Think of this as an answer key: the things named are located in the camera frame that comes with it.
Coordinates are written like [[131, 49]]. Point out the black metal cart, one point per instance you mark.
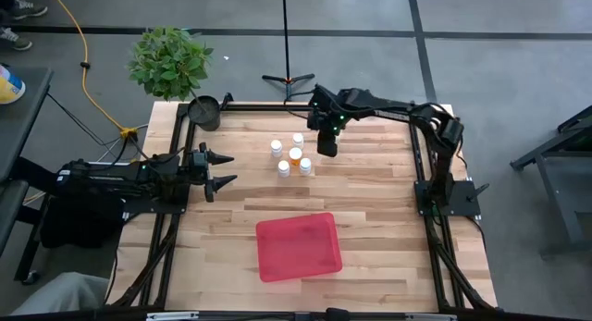
[[555, 173]]

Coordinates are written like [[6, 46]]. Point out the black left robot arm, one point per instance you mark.
[[106, 177]]

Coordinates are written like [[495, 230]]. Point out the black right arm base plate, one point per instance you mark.
[[462, 201]]

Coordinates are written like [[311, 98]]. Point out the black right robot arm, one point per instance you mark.
[[370, 109]]

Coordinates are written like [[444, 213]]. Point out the yellow and blue object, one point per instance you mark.
[[9, 92]]

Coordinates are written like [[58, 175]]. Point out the black frame clamp lever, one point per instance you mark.
[[226, 100]]

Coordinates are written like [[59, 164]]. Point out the black aluminium table frame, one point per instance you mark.
[[259, 107]]

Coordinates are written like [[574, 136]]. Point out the white-capped pill bottle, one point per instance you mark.
[[283, 168], [298, 139], [305, 165], [276, 147]]

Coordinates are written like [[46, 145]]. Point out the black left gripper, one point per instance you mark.
[[199, 166]]

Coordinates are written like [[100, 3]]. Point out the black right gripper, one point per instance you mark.
[[327, 145]]

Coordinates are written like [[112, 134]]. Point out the orange pill bottle white cap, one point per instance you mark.
[[295, 155]]

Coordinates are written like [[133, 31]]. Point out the black plant pot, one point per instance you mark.
[[203, 117]]

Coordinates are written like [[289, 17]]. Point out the person's shoe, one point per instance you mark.
[[16, 40], [28, 8]]

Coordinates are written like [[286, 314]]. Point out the black bag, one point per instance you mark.
[[78, 224]]

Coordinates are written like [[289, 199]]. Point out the person's leg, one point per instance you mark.
[[65, 293]]

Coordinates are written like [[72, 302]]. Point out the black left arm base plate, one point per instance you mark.
[[152, 209]]

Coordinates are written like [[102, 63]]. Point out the green leafy plant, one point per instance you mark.
[[168, 62]]

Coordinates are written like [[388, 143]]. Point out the silver metal bracket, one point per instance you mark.
[[430, 317], [173, 316]]

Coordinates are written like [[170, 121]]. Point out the red translucent plastic basket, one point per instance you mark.
[[298, 247]]

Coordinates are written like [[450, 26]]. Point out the black tripod stand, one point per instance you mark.
[[286, 34]]

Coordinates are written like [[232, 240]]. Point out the black base plate lever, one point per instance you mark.
[[478, 191]]

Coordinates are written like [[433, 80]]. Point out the black side table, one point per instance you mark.
[[23, 122]]

